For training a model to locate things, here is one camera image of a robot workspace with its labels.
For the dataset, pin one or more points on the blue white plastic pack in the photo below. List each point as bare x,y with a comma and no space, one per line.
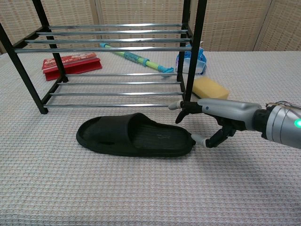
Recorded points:
202,61

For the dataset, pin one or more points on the yellow sponge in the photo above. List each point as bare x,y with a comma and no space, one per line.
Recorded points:
211,89

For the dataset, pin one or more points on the beige woven tablecloth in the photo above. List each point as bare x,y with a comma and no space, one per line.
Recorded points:
94,183

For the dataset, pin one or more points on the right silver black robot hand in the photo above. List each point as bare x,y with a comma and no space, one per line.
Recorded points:
232,110

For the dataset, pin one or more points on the green blue toy water pump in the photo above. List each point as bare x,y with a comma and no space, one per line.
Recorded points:
131,57

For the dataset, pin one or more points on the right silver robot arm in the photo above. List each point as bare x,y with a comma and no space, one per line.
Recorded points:
282,124

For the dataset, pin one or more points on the bamboo folding screen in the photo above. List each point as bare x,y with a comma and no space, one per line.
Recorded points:
141,11

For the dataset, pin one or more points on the black rubber slipper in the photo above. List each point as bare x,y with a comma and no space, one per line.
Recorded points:
113,131

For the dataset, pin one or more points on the red printed gift box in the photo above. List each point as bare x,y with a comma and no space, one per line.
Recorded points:
77,67

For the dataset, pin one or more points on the black metal shoe rack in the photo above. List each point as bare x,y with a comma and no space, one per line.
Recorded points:
197,47

